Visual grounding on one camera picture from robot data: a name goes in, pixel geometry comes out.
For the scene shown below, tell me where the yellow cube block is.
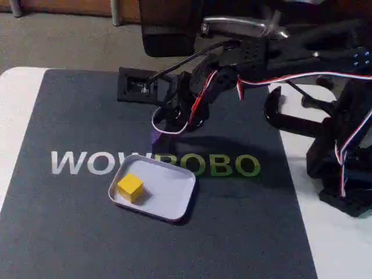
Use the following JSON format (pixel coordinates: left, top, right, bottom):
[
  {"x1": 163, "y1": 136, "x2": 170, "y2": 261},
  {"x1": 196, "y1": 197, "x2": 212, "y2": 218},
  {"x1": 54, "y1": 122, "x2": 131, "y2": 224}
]
[{"x1": 117, "y1": 173, "x2": 145, "y2": 203}]

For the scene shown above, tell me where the white rounded metal tray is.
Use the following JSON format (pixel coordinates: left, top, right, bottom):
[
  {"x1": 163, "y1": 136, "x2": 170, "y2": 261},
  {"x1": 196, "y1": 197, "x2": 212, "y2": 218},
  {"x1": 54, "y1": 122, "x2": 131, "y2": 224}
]
[{"x1": 108, "y1": 153, "x2": 198, "y2": 224}]

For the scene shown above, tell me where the dark bag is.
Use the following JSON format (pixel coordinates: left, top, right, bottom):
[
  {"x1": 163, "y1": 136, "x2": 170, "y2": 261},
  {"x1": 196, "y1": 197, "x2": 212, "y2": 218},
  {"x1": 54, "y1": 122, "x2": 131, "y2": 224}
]
[{"x1": 138, "y1": 0, "x2": 202, "y2": 58}]

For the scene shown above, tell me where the chrome office chair base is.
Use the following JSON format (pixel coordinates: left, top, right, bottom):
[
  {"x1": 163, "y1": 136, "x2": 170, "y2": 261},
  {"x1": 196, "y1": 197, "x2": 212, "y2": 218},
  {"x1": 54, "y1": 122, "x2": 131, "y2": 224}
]
[{"x1": 200, "y1": 10, "x2": 335, "y2": 88}]

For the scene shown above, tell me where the black table clamp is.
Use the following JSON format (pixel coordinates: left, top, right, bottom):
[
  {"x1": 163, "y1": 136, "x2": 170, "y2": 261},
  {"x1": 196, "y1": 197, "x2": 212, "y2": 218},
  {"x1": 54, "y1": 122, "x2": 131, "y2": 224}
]
[{"x1": 263, "y1": 86, "x2": 338, "y2": 137}]

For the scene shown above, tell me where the grey metal leg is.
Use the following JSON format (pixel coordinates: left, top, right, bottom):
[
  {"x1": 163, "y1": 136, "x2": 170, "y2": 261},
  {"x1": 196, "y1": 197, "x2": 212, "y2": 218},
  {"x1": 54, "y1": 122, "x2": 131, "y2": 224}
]
[
  {"x1": 8, "y1": 0, "x2": 23, "y2": 17},
  {"x1": 110, "y1": 0, "x2": 121, "y2": 26}
]

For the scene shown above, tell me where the dark mat with logo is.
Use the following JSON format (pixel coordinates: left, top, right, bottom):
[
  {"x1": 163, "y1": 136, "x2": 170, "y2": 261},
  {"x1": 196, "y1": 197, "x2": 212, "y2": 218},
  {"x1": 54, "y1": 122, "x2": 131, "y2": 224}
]
[{"x1": 0, "y1": 69, "x2": 319, "y2": 279}]

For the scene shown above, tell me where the brown wooden panel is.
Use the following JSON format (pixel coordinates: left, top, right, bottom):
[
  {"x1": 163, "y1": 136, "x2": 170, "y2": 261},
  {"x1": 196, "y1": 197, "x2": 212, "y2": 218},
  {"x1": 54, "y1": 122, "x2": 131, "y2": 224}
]
[{"x1": 0, "y1": 0, "x2": 140, "y2": 17}]

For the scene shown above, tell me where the white looped wire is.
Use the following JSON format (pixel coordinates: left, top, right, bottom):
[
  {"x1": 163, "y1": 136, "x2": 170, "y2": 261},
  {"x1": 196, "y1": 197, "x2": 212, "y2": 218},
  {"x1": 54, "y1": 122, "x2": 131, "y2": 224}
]
[{"x1": 151, "y1": 106, "x2": 189, "y2": 136}]

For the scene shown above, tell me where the black camera box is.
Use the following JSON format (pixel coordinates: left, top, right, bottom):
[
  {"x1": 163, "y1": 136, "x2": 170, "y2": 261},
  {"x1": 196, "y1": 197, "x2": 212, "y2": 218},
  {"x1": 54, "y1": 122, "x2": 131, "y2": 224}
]
[{"x1": 117, "y1": 66, "x2": 175, "y2": 104}]

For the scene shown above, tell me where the red white striped servo cable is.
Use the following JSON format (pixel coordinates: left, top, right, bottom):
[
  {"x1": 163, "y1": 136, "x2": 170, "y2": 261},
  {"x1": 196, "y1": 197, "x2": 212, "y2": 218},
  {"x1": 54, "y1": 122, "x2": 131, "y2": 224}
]
[
  {"x1": 334, "y1": 110, "x2": 372, "y2": 198},
  {"x1": 237, "y1": 71, "x2": 372, "y2": 101}
]

